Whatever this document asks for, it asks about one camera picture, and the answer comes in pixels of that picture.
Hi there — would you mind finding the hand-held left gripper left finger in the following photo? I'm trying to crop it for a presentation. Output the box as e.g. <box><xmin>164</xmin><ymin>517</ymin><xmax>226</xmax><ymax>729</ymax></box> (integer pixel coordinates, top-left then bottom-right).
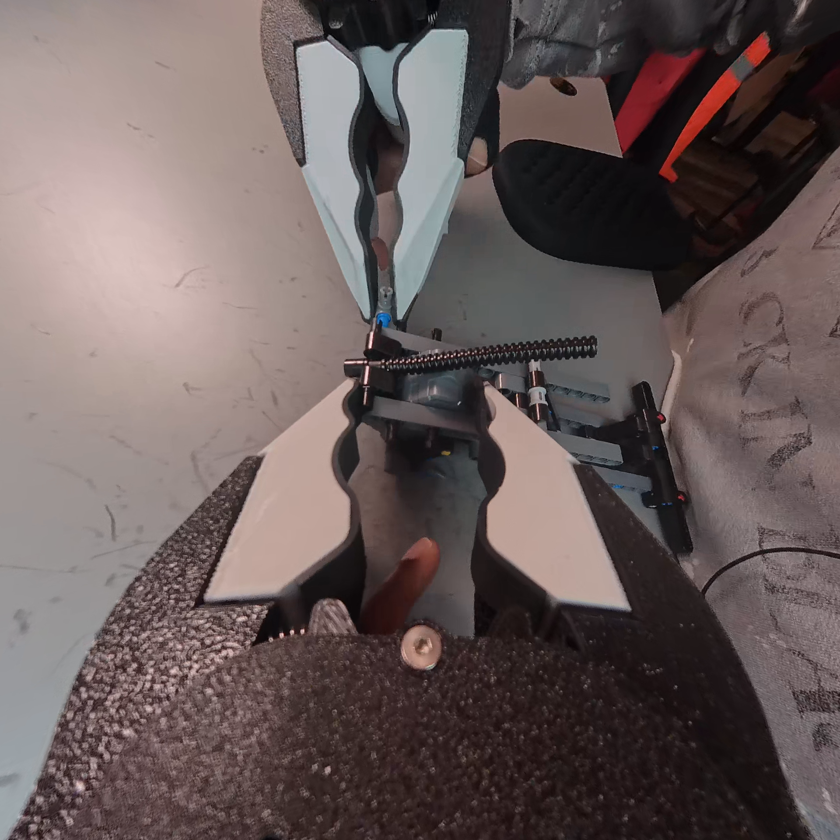
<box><xmin>204</xmin><ymin>381</ymin><xmax>361</xmax><ymax>605</ymax></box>

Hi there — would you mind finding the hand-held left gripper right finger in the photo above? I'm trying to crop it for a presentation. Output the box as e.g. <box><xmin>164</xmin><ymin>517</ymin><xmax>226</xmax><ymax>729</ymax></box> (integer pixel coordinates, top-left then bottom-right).
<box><xmin>473</xmin><ymin>381</ymin><xmax>634</xmax><ymax>615</ymax></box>

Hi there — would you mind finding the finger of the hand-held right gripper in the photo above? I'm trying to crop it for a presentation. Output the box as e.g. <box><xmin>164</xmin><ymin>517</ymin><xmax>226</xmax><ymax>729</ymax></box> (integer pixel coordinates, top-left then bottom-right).
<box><xmin>293</xmin><ymin>37</ymin><xmax>384</xmax><ymax>322</ymax></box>
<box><xmin>389</xmin><ymin>27</ymin><xmax>472</xmax><ymax>329</ymax></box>

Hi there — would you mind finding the grey toy brick chassis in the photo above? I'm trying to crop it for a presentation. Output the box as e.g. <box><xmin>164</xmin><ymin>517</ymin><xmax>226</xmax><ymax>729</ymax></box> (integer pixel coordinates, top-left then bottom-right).
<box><xmin>344</xmin><ymin>329</ymin><xmax>697</xmax><ymax>555</ymax></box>

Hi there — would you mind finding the person's right forearm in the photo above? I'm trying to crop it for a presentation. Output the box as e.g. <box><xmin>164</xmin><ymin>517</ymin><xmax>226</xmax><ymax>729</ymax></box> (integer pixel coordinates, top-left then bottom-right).
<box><xmin>506</xmin><ymin>0</ymin><xmax>840</xmax><ymax>90</ymax></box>

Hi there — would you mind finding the grey desk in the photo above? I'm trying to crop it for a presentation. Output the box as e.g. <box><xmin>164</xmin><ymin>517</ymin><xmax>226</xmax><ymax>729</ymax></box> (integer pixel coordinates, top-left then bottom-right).
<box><xmin>0</xmin><ymin>0</ymin><xmax>710</xmax><ymax>840</ymax></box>

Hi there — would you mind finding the person's right hand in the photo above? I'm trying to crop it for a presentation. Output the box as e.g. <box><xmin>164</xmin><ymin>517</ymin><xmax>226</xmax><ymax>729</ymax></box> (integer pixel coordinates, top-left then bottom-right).
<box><xmin>371</xmin><ymin>129</ymin><xmax>399</xmax><ymax>270</ymax></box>

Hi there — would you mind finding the person's left hand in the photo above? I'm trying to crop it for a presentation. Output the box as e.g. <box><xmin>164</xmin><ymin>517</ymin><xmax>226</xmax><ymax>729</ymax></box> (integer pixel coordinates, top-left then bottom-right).
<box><xmin>359</xmin><ymin>536</ymin><xmax>443</xmax><ymax>637</ymax></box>

